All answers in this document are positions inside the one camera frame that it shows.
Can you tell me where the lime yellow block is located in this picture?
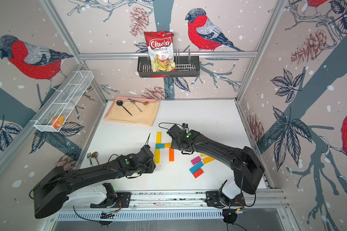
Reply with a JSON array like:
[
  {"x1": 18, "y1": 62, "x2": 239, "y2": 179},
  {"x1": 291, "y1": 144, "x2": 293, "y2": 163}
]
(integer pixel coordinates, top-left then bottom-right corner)
[{"x1": 154, "y1": 149, "x2": 161, "y2": 164}]

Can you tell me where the orange block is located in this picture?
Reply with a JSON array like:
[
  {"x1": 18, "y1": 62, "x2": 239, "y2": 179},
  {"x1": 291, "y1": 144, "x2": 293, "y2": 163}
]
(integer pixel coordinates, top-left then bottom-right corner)
[{"x1": 169, "y1": 148, "x2": 174, "y2": 162}]

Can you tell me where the small teal block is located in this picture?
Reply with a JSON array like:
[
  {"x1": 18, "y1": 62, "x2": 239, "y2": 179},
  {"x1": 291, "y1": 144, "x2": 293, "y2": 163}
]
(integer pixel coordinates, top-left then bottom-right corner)
[{"x1": 155, "y1": 143, "x2": 165, "y2": 149}]

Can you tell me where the amber long block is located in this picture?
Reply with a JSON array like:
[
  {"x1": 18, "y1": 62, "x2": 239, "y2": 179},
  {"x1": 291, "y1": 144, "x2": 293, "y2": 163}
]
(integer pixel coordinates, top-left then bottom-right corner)
[{"x1": 202, "y1": 157, "x2": 215, "y2": 164}]

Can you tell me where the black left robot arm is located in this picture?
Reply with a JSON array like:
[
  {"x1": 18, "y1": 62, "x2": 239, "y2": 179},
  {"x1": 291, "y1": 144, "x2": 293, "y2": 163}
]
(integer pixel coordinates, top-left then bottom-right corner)
[{"x1": 31, "y1": 145, "x2": 155, "y2": 219}]

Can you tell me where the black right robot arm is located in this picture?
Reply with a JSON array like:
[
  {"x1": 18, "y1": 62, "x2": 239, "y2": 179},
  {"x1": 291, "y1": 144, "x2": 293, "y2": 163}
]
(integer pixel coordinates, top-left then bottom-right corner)
[{"x1": 167, "y1": 125, "x2": 265, "y2": 194}]

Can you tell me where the magenta block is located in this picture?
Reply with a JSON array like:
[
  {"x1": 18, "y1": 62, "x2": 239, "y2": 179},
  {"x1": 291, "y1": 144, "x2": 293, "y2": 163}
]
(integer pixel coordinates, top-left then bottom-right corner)
[{"x1": 191, "y1": 157, "x2": 201, "y2": 165}]

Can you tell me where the teal long block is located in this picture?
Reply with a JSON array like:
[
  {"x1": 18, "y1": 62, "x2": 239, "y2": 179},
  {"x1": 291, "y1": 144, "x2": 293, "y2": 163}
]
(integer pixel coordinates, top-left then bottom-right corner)
[{"x1": 190, "y1": 161, "x2": 204, "y2": 174}]

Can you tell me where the red block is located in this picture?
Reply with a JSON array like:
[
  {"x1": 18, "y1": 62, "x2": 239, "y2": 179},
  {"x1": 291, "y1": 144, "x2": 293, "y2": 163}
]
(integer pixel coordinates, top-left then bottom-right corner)
[{"x1": 192, "y1": 168, "x2": 204, "y2": 178}]

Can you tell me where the beige folded cloth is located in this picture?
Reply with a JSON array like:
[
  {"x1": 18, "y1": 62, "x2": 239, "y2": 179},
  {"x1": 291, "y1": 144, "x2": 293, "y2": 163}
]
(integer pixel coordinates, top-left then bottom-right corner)
[{"x1": 104, "y1": 97, "x2": 160, "y2": 127}]

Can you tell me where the silver fork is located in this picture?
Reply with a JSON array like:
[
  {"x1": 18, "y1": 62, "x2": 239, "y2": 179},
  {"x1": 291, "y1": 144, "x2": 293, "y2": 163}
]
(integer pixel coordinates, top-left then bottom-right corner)
[{"x1": 128, "y1": 98, "x2": 143, "y2": 112}]

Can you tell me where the black ladle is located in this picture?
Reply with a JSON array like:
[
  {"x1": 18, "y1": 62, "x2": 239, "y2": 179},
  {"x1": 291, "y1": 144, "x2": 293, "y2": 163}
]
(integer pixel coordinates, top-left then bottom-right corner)
[{"x1": 116, "y1": 100, "x2": 132, "y2": 116}]

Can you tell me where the orange item in white basket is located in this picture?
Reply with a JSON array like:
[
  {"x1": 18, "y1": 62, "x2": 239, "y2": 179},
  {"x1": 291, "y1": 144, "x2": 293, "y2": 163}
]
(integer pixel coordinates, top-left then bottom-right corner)
[{"x1": 51, "y1": 115, "x2": 66, "y2": 130}]

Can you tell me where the red cassava chips bag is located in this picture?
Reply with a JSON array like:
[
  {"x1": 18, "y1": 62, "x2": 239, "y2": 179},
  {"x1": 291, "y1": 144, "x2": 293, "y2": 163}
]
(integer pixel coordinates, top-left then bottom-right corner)
[{"x1": 144, "y1": 31, "x2": 175, "y2": 72}]

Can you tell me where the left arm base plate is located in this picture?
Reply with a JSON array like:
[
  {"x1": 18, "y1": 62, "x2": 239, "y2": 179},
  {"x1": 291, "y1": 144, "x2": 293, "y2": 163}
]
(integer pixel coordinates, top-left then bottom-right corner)
[{"x1": 99, "y1": 192, "x2": 132, "y2": 208}]

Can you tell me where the small wooden spoon by wall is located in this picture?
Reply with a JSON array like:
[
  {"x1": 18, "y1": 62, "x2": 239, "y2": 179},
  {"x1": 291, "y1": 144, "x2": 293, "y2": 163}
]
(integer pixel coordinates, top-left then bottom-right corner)
[{"x1": 91, "y1": 152, "x2": 100, "y2": 165}]

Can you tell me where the small fork by wall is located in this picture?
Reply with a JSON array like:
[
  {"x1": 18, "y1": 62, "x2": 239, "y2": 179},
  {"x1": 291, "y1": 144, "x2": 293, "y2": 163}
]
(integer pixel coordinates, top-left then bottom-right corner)
[{"x1": 87, "y1": 153, "x2": 93, "y2": 166}]

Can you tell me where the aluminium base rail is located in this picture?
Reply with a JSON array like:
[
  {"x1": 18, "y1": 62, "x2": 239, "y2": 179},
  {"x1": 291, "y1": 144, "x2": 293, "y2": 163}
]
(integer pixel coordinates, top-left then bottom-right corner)
[{"x1": 53, "y1": 189, "x2": 292, "y2": 223}]

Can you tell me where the wooden handled spoon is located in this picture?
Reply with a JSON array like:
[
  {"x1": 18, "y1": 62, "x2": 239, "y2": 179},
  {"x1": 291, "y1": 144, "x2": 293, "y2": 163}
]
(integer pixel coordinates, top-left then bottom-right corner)
[{"x1": 128, "y1": 98, "x2": 149, "y2": 105}]

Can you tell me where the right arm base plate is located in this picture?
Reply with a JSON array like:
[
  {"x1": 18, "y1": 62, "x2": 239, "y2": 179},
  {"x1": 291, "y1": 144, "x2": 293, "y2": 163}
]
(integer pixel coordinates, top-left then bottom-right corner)
[{"x1": 205, "y1": 191, "x2": 245, "y2": 209}]

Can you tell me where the black wire basket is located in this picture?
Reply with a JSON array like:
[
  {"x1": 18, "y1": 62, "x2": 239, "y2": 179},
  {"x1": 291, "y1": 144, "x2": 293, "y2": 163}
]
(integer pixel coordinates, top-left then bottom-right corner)
[{"x1": 137, "y1": 52, "x2": 200, "y2": 78}]

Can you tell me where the white wire shelf basket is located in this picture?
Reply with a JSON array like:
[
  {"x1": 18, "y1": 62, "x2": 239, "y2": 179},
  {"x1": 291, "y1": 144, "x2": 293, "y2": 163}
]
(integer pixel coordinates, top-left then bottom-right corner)
[{"x1": 34, "y1": 70, "x2": 94, "y2": 132}]

